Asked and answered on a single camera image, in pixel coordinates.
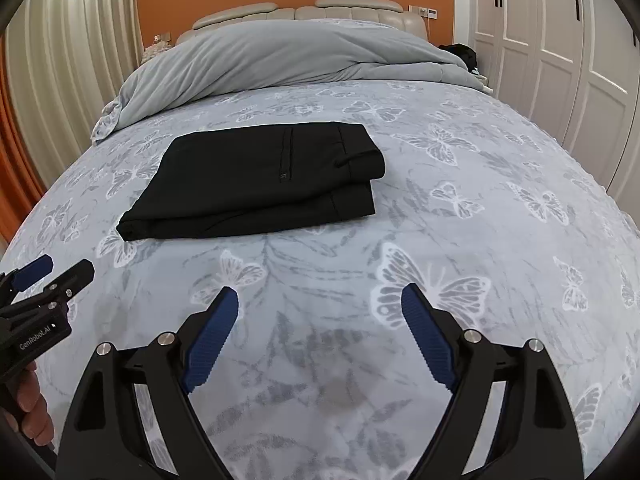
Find person's left hand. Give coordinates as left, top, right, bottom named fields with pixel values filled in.
left=2, top=361, right=54, bottom=446

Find wall switch panel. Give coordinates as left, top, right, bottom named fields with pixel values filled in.
left=408, top=6, right=438, bottom=20

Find white bedside ornament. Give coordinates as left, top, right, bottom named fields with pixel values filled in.
left=140, top=39, right=172, bottom=65

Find cream and orange curtain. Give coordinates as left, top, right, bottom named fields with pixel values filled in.
left=1, top=0, right=142, bottom=246

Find black item on nightstand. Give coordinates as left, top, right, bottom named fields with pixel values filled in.
left=439, top=44, right=477, bottom=73

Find grey duvet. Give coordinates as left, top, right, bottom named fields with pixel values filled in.
left=90, top=18, right=488, bottom=144

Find beige padded headboard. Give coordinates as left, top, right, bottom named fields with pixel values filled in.
left=175, top=0, right=428, bottom=44

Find black pants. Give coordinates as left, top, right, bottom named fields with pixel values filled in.
left=117, top=122, right=385, bottom=242

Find butterfly print bed sheet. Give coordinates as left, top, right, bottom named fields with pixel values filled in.
left=1, top=81, right=639, bottom=479

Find white wardrobe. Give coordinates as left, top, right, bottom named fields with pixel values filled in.
left=470, top=0, right=639, bottom=210

